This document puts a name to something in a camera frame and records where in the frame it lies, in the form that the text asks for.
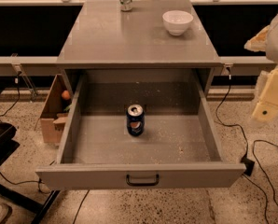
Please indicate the blue pepsi can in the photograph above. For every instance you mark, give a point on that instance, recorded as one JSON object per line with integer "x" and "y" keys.
{"x": 135, "y": 120}

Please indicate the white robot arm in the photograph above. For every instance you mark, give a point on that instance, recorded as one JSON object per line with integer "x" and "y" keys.
{"x": 266, "y": 108}

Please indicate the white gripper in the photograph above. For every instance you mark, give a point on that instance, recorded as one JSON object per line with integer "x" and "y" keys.
{"x": 267, "y": 40}

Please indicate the black chair frame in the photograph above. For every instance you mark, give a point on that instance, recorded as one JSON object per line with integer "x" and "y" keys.
{"x": 18, "y": 171}

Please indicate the grey open drawer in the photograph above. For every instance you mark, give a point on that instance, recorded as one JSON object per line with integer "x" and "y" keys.
{"x": 179, "y": 142}

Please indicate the black drawer handle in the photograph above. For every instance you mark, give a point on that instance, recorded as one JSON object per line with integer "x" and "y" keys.
{"x": 142, "y": 181}

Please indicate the grey cabinet counter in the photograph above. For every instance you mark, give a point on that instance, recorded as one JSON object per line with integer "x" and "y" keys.
{"x": 105, "y": 37}

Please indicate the brown cardboard box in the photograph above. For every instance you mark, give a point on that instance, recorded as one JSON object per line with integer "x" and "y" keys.
{"x": 55, "y": 112}

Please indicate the white ceramic bowl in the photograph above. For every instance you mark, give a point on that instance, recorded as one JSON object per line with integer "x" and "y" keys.
{"x": 176, "y": 22}

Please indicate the orange fruit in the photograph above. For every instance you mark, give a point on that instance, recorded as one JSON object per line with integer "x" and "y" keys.
{"x": 66, "y": 95}

